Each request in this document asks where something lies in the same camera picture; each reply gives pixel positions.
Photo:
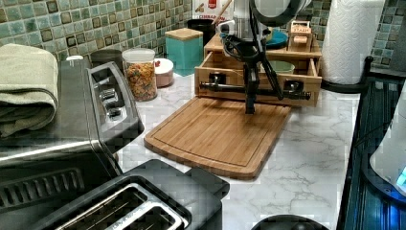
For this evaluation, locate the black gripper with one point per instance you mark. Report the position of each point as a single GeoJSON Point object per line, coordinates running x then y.
{"type": "Point", "coordinates": [251, 51]}

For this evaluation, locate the wooden drawer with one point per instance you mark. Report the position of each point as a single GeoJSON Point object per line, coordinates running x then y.
{"type": "Point", "coordinates": [217, 63]}

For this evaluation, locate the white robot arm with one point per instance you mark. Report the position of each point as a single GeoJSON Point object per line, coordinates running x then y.
{"type": "Point", "coordinates": [252, 18]}

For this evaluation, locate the green bowl in drawer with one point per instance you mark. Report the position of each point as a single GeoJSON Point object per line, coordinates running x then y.
{"type": "Point", "coordinates": [282, 67]}

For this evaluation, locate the wooden drawer cabinet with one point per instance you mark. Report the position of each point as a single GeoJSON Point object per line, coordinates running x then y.
{"type": "Point", "coordinates": [215, 45]}

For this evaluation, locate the blue plate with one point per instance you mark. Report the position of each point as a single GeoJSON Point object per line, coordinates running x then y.
{"type": "Point", "coordinates": [276, 40]}

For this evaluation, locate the small wooden box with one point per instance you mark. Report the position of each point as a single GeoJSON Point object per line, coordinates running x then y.
{"type": "Point", "coordinates": [299, 36]}

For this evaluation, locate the black utensil pot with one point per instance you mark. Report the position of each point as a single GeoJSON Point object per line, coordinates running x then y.
{"type": "Point", "coordinates": [206, 26]}

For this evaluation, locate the bamboo cutting board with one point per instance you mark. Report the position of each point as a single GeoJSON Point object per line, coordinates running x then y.
{"type": "Point", "coordinates": [219, 136]}

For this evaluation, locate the teal canister with bamboo lid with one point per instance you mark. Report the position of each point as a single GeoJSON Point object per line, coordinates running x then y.
{"type": "Point", "coordinates": [184, 48]}

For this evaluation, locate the cereal box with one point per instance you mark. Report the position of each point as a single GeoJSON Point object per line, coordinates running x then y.
{"type": "Point", "coordinates": [210, 9]}

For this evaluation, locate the black paper towel holder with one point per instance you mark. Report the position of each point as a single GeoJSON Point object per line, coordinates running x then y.
{"type": "Point", "coordinates": [356, 88]}

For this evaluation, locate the white and pink bowl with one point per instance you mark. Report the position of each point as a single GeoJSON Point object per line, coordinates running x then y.
{"type": "Point", "coordinates": [163, 72]}

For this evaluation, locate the paper towel roll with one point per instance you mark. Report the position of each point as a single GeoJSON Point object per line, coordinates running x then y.
{"type": "Point", "coordinates": [350, 33]}

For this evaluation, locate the clear cereal jar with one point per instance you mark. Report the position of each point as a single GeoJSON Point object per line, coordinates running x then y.
{"type": "Point", "coordinates": [139, 70]}

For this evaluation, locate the black round stand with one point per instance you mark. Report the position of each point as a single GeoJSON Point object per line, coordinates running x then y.
{"type": "Point", "coordinates": [288, 222]}

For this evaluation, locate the black toaster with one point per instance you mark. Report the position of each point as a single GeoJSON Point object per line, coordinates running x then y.
{"type": "Point", "coordinates": [152, 196]}

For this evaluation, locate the dark grey cup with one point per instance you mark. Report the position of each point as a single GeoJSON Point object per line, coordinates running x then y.
{"type": "Point", "coordinates": [103, 56]}

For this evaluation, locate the folded green towel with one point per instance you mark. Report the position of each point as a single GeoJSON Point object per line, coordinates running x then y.
{"type": "Point", "coordinates": [28, 88]}

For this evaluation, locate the silver toaster oven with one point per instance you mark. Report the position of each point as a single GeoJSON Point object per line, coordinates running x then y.
{"type": "Point", "coordinates": [45, 169]}

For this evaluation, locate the black drawer handle bar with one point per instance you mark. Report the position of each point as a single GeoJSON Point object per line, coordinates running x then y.
{"type": "Point", "coordinates": [291, 89]}

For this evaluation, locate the wooden spoon handle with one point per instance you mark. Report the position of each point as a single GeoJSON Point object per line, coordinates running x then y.
{"type": "Point", "coordinates": [223, 9]}

